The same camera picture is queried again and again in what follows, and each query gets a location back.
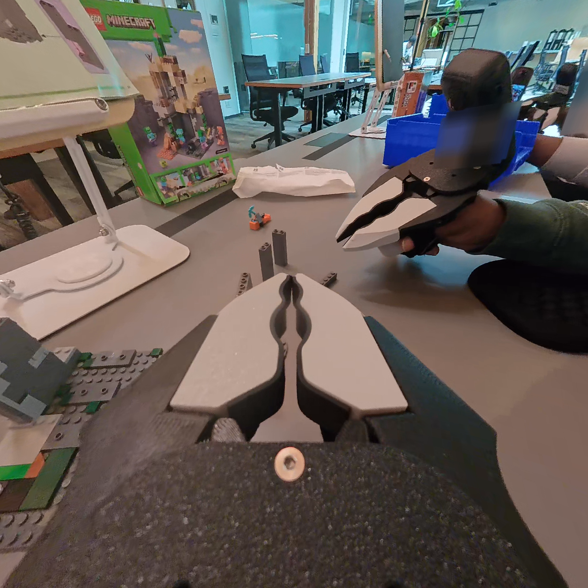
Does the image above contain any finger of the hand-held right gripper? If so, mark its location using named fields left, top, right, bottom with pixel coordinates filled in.
left=335, top=176, right=414, bottom=243
left=342, top=197, right=438, bottom=251

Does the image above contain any black board on white stand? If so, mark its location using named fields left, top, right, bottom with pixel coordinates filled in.
left=348, top=0, right=433, bottom=138

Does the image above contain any white paper bag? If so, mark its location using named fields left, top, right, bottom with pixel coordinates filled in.
left=232, top=163, right=356, bottom=199

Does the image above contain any green hanging plant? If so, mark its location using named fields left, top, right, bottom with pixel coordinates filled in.
left=428, top=0, right=466, bottom=38

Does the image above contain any pale green instruction booklet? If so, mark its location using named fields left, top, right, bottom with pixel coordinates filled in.
left=0, top=0, right=140, bottom=111

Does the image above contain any black flexible tripod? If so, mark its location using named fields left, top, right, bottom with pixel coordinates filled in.
left=0, top=180, right=41, bottom=240

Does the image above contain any grey desk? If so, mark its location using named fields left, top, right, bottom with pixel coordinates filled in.
left=0, top=112, right=588, bottom=588

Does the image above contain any blue plastic bin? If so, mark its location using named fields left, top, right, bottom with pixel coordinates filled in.
left=382, top=93, right=450, bottom=168
left=488, top=119, right=541, bottom=190

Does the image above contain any orange teal brick figure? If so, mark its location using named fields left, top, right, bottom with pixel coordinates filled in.
left=247, top=205, right=273, bottom=232

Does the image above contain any person's right hand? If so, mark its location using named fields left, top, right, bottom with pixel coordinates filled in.
left=402, top=190, right=507, bottom=256

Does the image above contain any orange printed box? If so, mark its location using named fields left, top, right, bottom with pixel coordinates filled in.
left=392, top=69, right=431, bottom=119

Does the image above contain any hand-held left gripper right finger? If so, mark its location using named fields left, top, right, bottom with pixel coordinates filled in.
left=292, top=273, right=409, bottom=441

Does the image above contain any black office chair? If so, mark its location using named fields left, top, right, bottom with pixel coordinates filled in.
left=240, top=54, right=300, bottom=151
left=298, top=54, right=344, bottom=135

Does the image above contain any green printed toy box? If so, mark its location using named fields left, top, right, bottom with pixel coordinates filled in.
left=80, top=0, right=236, bottom=206

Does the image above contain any grey brick baseplate build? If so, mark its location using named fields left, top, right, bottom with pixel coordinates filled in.
left=0, top=316, right=164, bottom=553

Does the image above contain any long wooden-top table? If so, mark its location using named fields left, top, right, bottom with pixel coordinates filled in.
left=244, top=72, right=373, bottom=149

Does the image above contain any dark desk cable cover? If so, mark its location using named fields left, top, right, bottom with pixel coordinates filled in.
left=302, top=132, right=353, bottom=162

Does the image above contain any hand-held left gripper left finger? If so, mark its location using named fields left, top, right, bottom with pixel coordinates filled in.
left=169, top=272, right=295, bottom=439

